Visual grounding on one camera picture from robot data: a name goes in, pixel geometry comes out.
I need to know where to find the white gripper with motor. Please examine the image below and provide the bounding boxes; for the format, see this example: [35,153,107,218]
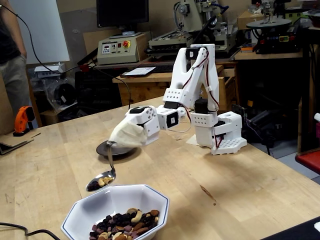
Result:
[109,105,161,148]

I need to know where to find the bent metal spoon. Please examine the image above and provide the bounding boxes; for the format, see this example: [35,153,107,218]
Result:
[85,140,118,193]

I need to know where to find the scooped nuts and raisins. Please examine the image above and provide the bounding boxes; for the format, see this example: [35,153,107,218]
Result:
[87,176,114,191]

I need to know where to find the bare forearm of person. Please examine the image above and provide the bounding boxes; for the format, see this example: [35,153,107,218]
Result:
[6,9,28,59]

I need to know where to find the white robot arm with base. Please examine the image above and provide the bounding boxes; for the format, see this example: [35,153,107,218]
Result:
[156,43,248,156]

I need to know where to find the dark brown metal plate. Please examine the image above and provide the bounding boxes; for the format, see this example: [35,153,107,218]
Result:
[96,139,138,157]

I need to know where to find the white octagonal bowl blue rim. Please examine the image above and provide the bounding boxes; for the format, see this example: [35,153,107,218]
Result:
[60,184,170,240]

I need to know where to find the beige masking tape wrap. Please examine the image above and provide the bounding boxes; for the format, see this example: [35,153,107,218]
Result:
[108,119,148,148]

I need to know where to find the wooden desk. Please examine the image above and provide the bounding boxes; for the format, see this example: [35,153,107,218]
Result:
[112,62,238,108]

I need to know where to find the black storage cabinet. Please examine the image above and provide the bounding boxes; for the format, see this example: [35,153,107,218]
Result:
[74,69,123,113]

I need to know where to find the tablet with white screen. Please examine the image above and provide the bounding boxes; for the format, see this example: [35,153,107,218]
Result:
[119,66,158,78]

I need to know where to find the black keyboard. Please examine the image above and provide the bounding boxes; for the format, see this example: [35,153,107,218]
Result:
[152,63,176,74]

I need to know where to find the beige control box emergency stop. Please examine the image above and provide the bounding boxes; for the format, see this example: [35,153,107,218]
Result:
[96,32,151,66]

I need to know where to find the clear bag with black disc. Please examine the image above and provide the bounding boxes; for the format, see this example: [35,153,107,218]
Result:
[42,77,78,113]

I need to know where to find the trail mix nuts and raisins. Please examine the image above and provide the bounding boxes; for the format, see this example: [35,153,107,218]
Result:
[89,207,161,240]

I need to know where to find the green controller circuit board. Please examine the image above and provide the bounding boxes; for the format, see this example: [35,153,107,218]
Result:
[231,103,248,122]

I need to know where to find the brown wooden beam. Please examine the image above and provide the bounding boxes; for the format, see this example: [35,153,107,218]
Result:
[24,62,43,128]

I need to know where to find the orange and black power tool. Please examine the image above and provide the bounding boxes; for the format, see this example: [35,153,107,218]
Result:
[12,105,36,137]

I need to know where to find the black computer monitor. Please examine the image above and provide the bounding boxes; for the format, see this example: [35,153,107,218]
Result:
[96,0,150,38]

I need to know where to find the flat cardboard piece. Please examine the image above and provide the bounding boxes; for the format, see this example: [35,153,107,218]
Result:
[0,131,41,156]

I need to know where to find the beige cnc milling machine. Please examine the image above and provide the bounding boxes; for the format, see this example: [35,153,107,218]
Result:
[146,0,241,60]

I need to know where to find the person in black shirt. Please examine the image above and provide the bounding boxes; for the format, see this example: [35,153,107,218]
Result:
[0,0,30,121]

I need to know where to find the white board panel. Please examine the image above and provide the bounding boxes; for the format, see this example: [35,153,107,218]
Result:
[8,0,71,65]

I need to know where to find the wooden workbench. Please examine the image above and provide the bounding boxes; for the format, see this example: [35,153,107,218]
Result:
[234,48,305,61]

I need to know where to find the brown cardboard box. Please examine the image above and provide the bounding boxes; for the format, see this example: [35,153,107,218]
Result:
[237,9,266,31]

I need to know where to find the black scroll saw machine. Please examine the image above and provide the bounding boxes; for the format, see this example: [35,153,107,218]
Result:
[246,0,303,55]

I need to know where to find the black plastic crate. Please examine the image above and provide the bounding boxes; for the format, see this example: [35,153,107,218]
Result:
[262,216,320,240]

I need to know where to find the long hanging black cable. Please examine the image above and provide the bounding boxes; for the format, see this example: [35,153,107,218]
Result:
[0,3,133,106]

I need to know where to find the red chair dark wood frame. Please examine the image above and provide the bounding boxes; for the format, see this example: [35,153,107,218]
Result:
[295,26,320,176]

